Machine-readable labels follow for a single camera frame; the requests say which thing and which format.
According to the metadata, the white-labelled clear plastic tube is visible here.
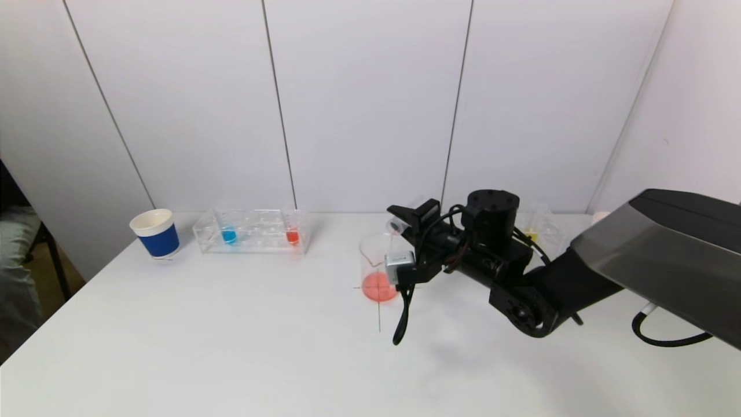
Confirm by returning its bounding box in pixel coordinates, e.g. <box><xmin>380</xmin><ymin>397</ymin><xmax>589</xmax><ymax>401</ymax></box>
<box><xmin>387</xmin><ymin>200</ymin><xmax>430</xmax><ymax>237</ymax></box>

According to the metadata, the clear glass beaker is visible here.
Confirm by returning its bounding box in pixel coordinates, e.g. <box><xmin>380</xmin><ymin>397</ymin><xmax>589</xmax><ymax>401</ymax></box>
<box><xmin>358</xmin><ymin>233</ymin><xmax>403</xmax><ymax>303</ymax></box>

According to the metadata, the clear tube, red pigment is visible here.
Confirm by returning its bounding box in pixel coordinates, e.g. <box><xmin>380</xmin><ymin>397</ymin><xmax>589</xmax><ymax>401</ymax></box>
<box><xmin>285</xmin><ymin>210</ymin><xmax>302</xmax><ymax>248</ymax></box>

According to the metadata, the clear acrylic tube rack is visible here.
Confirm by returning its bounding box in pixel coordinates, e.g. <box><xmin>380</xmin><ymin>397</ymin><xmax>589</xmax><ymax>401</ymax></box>
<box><xmin>515</xmin><ymin>203</ymin><xmax>566</xmax><ymax>255</ymax></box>
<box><xmin>193</xmin><ymin>209</ymin><xmax>311</xmax><ymax>256</ymax></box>

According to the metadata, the clear tube, blue pigment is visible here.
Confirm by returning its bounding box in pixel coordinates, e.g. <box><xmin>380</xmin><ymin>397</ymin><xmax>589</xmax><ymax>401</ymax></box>
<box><xmin>215</xmin><ymin>204</ymin><xmax>240</xmax><ymax>246</ymax></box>

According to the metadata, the clear tube, yellow pigment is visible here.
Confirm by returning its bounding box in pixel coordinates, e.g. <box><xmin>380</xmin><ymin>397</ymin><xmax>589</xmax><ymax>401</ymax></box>
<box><xmin>519</xmin><ymin>203</ymin><xmax>551</xmax><ymax>245</ymax></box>

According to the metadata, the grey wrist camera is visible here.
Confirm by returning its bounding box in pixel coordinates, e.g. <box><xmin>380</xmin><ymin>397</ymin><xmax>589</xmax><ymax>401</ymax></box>
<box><xmin>385</xmin><ymin>251</ymin><xmax>416</xmax><ymax>286</ymax></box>

